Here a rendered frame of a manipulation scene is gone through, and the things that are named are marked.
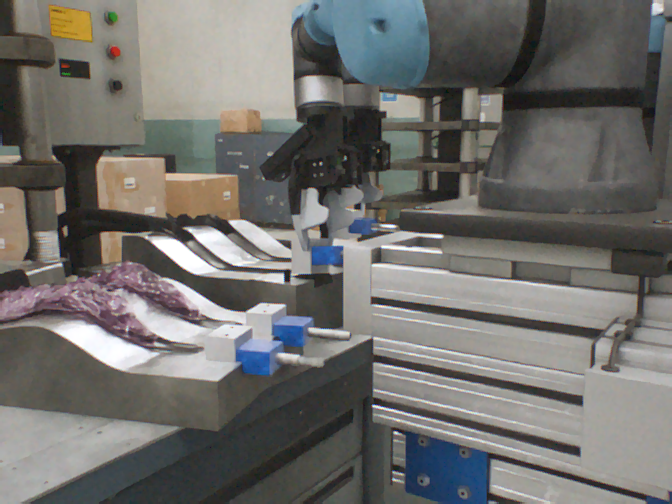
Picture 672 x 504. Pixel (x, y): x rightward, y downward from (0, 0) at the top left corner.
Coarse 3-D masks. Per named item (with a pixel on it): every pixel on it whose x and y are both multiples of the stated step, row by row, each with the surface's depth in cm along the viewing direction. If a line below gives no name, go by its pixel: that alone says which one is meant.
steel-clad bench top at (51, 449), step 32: (320, 352) 97; (0, 416) 76; (32, 416) 76; (64, 416) 76; (0, 448) 69; (32, 448) 69; (64, 448) 68; (96, 448) 68; (128, 448) 68; (0, 480) 63; (32, 480) 62; (64, 480) 62
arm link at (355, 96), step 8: (344, 88) 127; (352, 88) 127; (360, 88) 126; (368, 88) 127; (376, 88) 128; (344, 96) 128; (352, 96) 127; (360, 96) 127; (368, 96) 127; (376, 96) 128; (344, 104) 128; (352, 104) 127; (360, 104) 127; (368, 104) 127; (376, 104) 129
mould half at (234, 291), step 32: (128, 256) 119; (160, 256) 114; (192, 256) 116; (224, 256) 120; (288, 256) 126; (192, 288) 111; (224, 288) 107; (256, 288) 103; (288, 288) 100; (320, 288) 104; (320, 320) 105
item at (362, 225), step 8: (360, 216) 136; (352, 224) 133; (360, 224) 132; (368, 224) 131; (376, 224) 132; (336, 232) 134; (344, 232) 133; (352, 232) 133; (360, 232) 132; (368, 232) 132
